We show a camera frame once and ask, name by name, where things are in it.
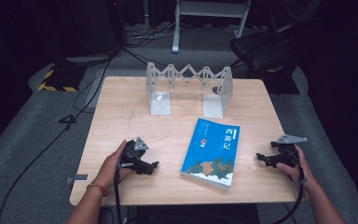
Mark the person's left hand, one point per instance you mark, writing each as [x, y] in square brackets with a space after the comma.
[110, 169]

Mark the grey metal table bracket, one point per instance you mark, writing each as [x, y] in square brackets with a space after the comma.
[80, 178]

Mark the person's right hand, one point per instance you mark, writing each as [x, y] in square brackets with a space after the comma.
[303, 174]

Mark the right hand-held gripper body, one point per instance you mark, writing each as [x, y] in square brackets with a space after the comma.
[287, 155]

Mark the white expandable bookend rack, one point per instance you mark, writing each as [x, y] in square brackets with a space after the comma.
[160, 104]

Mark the white metal stand frame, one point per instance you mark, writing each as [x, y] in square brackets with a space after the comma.
[176, 34]

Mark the blue paperback book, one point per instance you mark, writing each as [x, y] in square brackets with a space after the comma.
[211, 152]

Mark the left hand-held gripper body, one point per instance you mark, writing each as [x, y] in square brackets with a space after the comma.
[130, 154]

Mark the black yellow striped base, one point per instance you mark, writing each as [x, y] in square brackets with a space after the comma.
[60, 79]

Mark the black folding chair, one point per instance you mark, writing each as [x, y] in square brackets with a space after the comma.
[261, 49]

